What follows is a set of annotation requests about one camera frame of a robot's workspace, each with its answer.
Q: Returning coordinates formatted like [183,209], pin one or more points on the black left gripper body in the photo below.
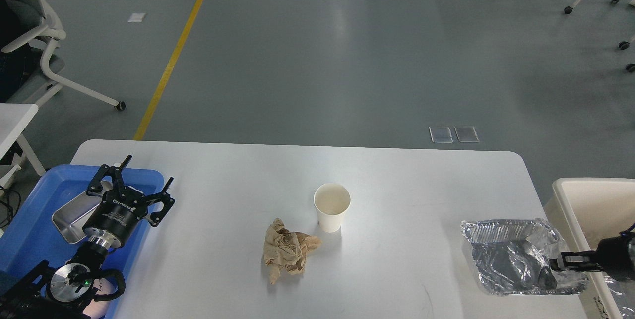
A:
[113,222]

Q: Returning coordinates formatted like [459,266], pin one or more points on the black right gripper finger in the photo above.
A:
[574,261]

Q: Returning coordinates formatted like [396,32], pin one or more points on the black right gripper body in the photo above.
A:
[615,256]

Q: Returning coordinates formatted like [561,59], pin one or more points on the stainless steel rectangular tin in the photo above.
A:
[70,219]

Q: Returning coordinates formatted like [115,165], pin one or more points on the foil lined bin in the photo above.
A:
[512,258]

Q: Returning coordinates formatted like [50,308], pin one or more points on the brown paper napkin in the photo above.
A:
[285,250]

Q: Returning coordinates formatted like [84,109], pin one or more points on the white paper cup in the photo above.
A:
[331,202]

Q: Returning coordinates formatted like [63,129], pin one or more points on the pink ceramic mug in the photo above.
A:
[97,309]

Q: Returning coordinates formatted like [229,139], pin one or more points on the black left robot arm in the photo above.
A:
[63,292]

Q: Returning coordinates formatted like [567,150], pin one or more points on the white waste bin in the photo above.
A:
[585,211]

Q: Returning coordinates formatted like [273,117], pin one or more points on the blue plastic tray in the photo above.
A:
[32,236]

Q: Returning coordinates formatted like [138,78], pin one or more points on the white side table left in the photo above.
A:
[14,119]

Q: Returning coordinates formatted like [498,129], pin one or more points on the person in black clothes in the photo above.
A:
[17,66]

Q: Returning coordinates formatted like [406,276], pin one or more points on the clear floor plate right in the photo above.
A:
[466,134]

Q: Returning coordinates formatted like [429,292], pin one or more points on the clear floor plate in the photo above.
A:
[466,134]
[441,134]

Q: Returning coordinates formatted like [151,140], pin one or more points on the white office chair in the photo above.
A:
[42,23]

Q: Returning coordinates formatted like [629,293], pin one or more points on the clear floor plate left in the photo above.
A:
[441,134]

